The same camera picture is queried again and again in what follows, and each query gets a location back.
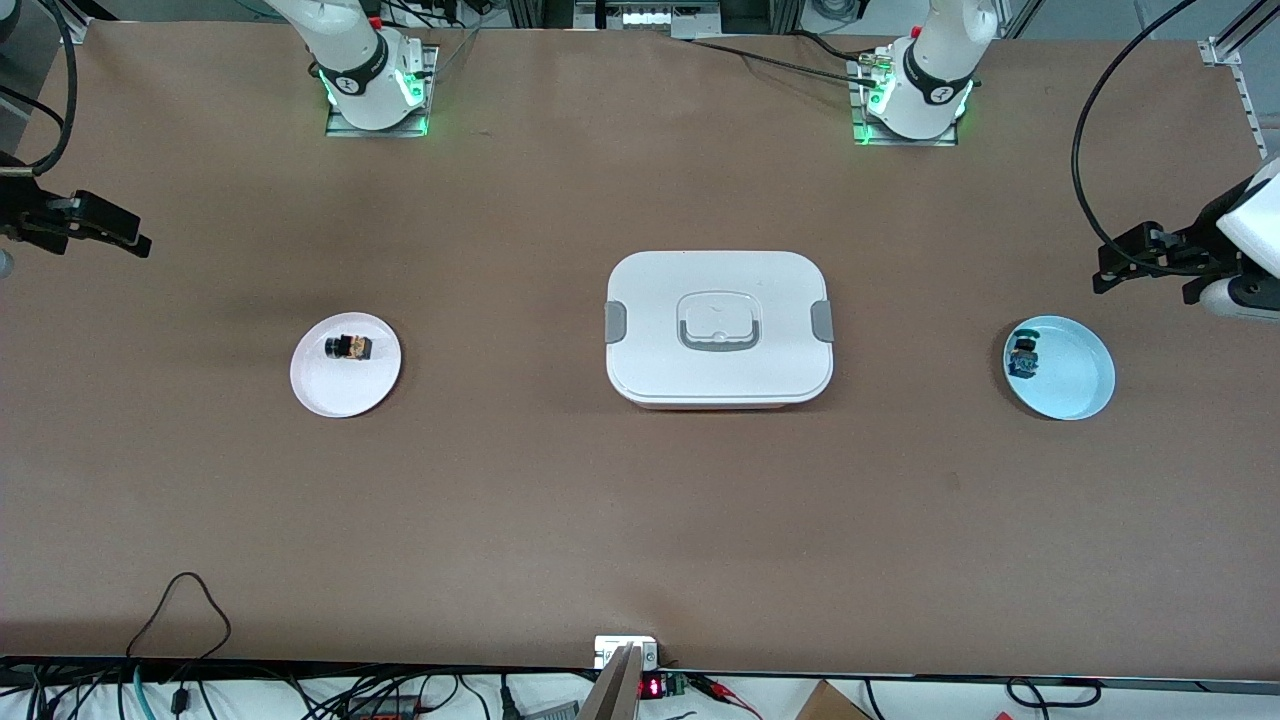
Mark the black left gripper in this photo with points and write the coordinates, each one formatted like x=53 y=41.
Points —
x=1203 y=250

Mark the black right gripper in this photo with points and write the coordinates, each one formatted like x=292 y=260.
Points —
x=22 y=212

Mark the orange push-button switch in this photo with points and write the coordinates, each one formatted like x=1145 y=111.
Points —
x=350 y=348

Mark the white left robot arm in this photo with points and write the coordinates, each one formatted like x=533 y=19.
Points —
x=935 y=60

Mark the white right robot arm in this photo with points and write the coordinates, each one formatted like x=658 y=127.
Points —
x=350 y=40

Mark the light blue round plate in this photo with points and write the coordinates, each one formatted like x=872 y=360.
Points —
x=1075 y=375

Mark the pale pink round plate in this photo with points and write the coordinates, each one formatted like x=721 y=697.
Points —
x=345 y=390

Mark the white lunch box grey clasps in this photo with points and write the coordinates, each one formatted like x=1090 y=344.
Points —
x=680 y=370

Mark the brown cardboard piece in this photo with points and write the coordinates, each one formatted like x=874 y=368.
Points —
x=830 y=705

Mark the white labelled equipment box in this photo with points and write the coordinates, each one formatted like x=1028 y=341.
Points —
x=650 y=18

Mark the red black test lead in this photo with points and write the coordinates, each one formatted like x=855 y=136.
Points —
x=725 y=693

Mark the red digit display board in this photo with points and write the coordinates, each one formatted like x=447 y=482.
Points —
x=652 y=688

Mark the small white box device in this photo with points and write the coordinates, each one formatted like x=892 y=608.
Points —
x=610 y=648

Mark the brown wooden wedge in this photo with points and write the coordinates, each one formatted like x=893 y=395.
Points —
x=615 y=695

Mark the perforated aluminium rail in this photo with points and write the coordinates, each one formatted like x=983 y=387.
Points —
x=1262 y=140

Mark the aluminium frame profile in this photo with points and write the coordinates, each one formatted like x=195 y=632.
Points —
x=75 y=25
x=1235 y=35

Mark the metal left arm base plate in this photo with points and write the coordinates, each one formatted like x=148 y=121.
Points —
x=930 y=142

